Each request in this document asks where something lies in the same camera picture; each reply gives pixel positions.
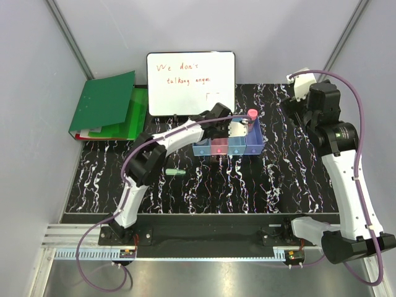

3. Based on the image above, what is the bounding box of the purple plastic bin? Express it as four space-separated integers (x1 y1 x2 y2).
244 118 264 155

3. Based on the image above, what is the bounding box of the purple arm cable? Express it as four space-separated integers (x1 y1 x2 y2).
75 116 250 292
289 69 384 286

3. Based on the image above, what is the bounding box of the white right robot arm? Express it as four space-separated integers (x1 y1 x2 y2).
281 78 395 264

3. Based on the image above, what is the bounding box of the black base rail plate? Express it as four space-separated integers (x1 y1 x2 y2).
98 214 309 260

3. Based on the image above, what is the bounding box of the green highlighter pen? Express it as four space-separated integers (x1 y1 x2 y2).
165 168 186 176

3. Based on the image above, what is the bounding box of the white dry-erase board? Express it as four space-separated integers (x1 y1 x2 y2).
146 51 236 116

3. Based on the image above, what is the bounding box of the aluminium frame rail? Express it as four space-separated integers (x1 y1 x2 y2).
40 224 378 264

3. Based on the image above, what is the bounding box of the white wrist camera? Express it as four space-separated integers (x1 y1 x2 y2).
286 73 317 102
228 119 249 138

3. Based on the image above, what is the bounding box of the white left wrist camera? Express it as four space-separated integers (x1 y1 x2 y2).
228 119 249 138

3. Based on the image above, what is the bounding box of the light blue bin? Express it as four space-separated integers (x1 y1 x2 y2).
192 139 211 157
228 137 246 155

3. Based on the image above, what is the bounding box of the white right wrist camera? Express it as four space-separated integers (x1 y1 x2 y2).
286 73 317 102

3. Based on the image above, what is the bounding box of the black marble pattern mat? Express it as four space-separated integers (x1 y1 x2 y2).
61 84 338 223

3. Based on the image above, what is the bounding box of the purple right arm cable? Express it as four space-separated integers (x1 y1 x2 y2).
289 69 384 286

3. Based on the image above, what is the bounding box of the clear jar of clips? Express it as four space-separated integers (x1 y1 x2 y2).
196 139 209 146

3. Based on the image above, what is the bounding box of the green translucent file folder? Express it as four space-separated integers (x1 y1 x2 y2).
88 88 148 140

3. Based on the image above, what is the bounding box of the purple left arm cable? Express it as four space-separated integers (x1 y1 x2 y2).
75 116 250 292

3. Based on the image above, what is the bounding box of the pink plastic bin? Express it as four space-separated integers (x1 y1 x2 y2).
210 138 228 155

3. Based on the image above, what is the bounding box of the green ring binder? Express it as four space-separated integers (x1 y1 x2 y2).
69 71 135 139

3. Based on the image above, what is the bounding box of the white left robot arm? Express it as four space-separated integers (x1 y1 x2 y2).
108 103 233 245

